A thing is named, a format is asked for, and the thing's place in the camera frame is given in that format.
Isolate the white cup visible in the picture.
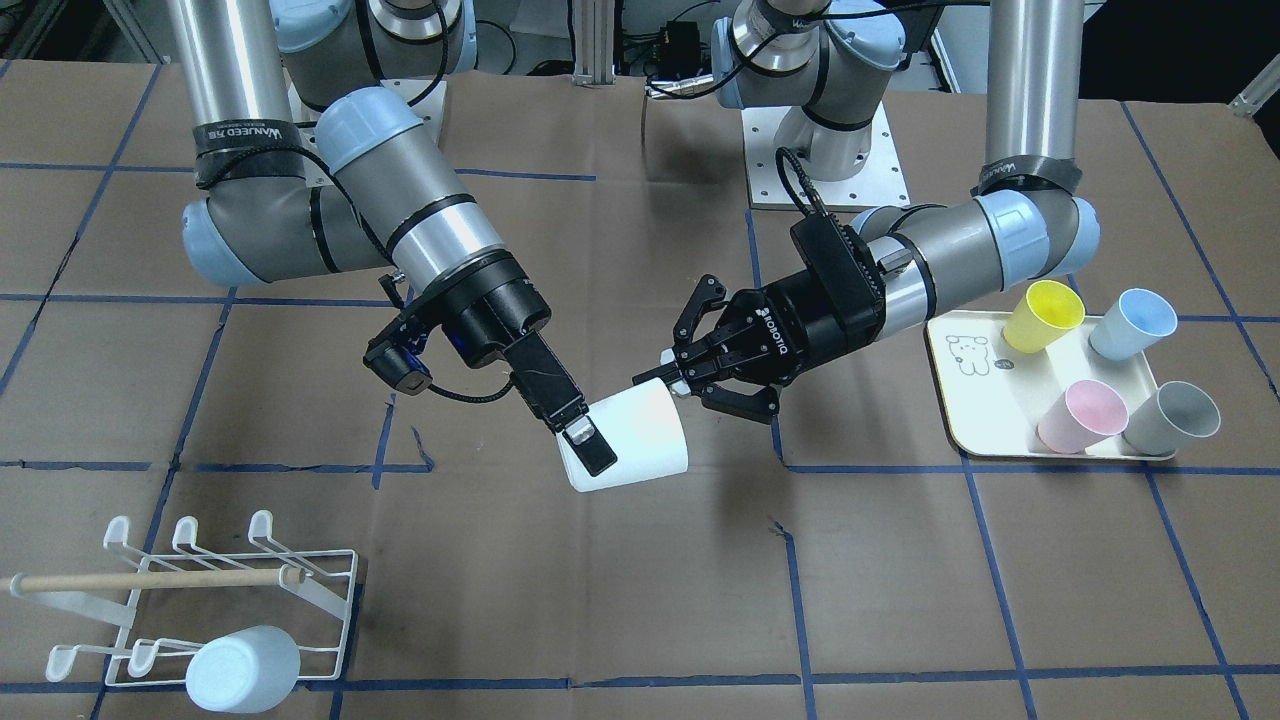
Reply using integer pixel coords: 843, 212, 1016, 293
556, 378, 689, 492

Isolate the cream serving tray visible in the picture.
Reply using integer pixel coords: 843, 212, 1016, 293
925, 310, 1158, 459

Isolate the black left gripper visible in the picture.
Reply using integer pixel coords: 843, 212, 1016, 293
632, 211, 886, 421

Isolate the aluminium frame post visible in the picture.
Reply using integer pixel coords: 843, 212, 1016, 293
568, 0, 620, 87

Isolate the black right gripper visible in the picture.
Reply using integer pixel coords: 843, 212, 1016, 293
364, 250, 617, 477

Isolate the pink cup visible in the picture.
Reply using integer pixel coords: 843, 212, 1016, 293
1036, 379, 1129, 454

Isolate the white wire cup rack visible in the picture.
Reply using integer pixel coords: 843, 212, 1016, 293
6, 510, 360, 687

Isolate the grey cup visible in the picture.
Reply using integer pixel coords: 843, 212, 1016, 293
1123, 380, 1222, 456

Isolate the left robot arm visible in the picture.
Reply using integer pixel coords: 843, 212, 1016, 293
634, 1, 1100, 423

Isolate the light blue cup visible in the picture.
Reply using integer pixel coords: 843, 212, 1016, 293
1089, 288, 1178, 363
186, 625, 300, 714

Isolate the yellow cup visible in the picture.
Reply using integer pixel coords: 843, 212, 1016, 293
1002, 279, 1085, 354

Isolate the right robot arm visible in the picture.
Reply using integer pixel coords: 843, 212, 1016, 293
168, 1, 617, 477

